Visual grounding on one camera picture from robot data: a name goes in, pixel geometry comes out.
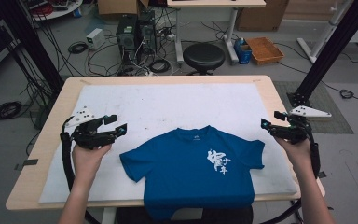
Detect orange tray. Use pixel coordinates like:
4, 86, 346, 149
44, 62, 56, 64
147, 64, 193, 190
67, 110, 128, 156
245, 36, 285, 66

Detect white desk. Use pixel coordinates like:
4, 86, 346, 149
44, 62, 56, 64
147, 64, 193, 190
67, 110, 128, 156
166, 0, 267, 65

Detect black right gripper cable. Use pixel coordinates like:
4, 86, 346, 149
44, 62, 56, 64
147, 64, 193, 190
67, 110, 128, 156
304, 122, 322, 180

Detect black computer tower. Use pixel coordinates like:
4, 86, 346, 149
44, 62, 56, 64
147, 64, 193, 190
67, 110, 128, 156
136, 10, 158, 54
116, 14, 139, 61

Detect white felt mat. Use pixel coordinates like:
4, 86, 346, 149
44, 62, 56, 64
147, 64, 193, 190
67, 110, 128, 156
38, 83, 299, 204

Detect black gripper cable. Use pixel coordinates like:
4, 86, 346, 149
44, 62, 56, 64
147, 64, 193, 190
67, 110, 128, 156
304, 122, 322, 180
59, 116, 76, 192

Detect blue t-shirt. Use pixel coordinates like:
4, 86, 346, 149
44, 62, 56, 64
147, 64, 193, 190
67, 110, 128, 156
119, 125, 266, 222

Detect coiled black cable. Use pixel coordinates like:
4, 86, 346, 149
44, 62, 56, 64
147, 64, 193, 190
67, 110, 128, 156
148, 59, 172, 75
67, 41, 89, 55
0, 101, 23, 122

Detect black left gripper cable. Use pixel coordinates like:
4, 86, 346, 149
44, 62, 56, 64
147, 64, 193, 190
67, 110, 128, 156
59, 116, 76, 192

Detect white metal stand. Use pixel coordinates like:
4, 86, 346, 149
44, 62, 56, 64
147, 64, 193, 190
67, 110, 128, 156
296, 0, 355, 64

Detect white power supply box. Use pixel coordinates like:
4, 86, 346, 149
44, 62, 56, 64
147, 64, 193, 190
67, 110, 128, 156
86, 27, 106, 50

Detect person's left hand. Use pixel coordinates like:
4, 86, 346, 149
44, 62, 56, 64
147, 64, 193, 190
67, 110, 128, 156
71, 143, 113, 188

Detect person's right hand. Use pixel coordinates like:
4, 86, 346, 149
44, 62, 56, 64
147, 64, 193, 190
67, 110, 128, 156
274, 136, 313, 175

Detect black cable with puck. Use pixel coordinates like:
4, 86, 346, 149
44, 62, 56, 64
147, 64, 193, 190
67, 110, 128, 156
321, 81, 358, 108

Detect black frame post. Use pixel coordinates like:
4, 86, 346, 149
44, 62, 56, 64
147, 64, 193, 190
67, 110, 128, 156
287, 0, 358, 108
0, 0, 65, 96

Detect small cardboard box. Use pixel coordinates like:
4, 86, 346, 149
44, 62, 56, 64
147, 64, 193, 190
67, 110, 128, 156
97, 0, 150, 17

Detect person's dark pants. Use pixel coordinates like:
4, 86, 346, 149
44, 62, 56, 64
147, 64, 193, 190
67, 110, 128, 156
116, 204, 255, 224

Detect black round stool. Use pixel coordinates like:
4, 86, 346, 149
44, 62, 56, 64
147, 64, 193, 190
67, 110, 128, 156
182, 42, 227, 77

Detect white table column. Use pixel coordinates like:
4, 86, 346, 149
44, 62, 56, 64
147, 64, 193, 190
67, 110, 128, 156
171, 207, 204, 221

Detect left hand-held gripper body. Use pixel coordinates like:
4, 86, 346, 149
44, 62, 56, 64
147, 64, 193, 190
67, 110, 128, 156
65, 105, 117, 150

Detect round white table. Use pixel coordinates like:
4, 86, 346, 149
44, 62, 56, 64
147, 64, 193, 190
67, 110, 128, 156
21, 0, 84, 22

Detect grey floor mat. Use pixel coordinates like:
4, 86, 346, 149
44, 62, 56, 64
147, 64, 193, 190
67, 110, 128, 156
273, 81, 354, 134

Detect large cardboard box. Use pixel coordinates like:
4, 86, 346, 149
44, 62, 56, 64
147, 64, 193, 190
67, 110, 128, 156
236, 0, 290, 32

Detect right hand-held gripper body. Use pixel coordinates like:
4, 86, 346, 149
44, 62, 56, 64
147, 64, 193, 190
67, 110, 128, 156
272, 105, 333, 146

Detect blue box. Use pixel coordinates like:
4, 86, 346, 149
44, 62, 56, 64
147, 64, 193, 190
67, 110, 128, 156
233, 37, 254, 65

